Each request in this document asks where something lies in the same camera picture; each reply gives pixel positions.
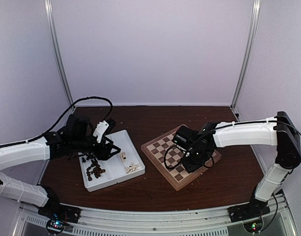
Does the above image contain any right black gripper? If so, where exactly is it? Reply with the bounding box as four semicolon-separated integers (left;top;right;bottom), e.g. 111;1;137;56
180;148;210;173

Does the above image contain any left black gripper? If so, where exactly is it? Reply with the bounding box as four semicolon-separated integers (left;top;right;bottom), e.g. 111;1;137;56
71;135;121;160

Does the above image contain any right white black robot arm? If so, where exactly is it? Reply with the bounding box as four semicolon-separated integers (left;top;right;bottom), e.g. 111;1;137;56
173;111;301;217

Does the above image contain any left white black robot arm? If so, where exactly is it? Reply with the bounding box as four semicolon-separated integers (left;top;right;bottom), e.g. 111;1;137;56
0;114;121;218

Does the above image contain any pile of dark chess pieces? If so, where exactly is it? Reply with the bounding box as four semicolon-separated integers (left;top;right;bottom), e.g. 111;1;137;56
81;154;106;181

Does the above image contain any wooden chess board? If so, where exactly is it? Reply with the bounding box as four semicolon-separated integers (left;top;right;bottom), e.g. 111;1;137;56
141;127;221;191

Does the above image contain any pile of light chess pieces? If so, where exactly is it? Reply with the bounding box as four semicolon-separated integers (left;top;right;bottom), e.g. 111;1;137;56
119;152;141;174

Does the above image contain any left controller board with LEDs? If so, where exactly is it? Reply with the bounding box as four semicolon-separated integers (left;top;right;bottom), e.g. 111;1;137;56
46;220;66;235

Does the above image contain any controller board with leds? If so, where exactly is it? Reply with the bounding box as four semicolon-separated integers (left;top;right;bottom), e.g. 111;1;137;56
243;221;263;234
46;220;66;235

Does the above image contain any right controller board with LEDs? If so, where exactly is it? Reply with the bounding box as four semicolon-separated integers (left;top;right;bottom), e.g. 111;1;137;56
243;221;263;234

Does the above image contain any white plastic compartment tray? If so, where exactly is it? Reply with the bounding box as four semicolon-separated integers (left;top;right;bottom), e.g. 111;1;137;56
79;130;145;192

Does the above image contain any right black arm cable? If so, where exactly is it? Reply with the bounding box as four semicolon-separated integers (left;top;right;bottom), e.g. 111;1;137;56
163;145;215;170

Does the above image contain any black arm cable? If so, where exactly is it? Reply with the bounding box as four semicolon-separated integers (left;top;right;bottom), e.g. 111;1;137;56
163;145;215;170
27;96;114;143

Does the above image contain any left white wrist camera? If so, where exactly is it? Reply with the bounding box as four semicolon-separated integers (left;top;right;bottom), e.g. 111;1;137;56
93;118;116;143

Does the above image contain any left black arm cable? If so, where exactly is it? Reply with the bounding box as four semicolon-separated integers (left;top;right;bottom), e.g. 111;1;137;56
27;96;114;143

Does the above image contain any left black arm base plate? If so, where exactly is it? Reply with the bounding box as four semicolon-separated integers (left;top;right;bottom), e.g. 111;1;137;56
37;205;81;223

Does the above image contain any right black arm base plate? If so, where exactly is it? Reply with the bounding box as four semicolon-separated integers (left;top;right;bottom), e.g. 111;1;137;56
227;203;271;223

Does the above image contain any front aluminium frame rail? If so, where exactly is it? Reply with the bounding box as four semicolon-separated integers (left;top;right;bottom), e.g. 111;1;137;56
10;193;299;236

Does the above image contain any right aluminium frame post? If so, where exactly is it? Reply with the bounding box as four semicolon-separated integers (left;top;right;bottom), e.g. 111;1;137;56
230;0;261;119

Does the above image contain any aluminium frame post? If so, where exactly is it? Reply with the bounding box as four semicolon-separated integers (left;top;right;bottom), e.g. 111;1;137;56
230;0;261;119
44;0;74;105

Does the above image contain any left aluminium frame post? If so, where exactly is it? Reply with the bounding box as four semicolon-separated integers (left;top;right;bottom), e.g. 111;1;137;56
44;0;74;105

